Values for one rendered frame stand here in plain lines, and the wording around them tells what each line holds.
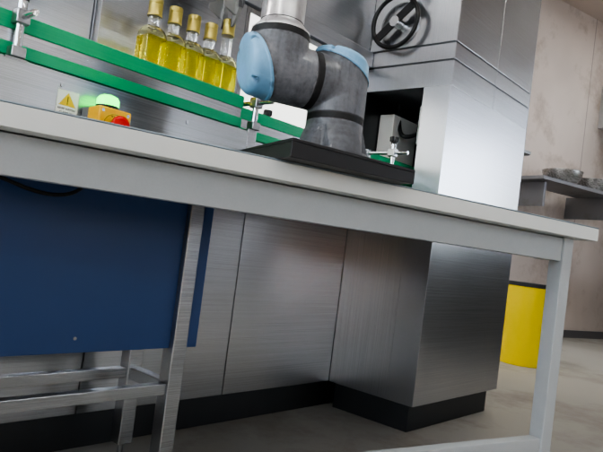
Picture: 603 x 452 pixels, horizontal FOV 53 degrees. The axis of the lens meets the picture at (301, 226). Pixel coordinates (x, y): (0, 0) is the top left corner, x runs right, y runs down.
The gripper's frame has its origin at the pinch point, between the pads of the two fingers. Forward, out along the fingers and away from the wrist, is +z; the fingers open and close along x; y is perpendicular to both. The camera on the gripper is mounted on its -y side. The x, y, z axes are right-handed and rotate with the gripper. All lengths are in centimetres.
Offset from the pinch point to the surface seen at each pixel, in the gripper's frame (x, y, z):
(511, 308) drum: -28, -298, 82
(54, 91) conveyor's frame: 14, 52, 34
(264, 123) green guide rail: 4.1, -13.9, 24.4
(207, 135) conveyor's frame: 15.0, 14.7, 34.6
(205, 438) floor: -8, -18, 118
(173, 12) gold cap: 0.5, 18.7, 3.9
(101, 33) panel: -12.7, 29.6, 11.4
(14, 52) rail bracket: 15, 61, 30
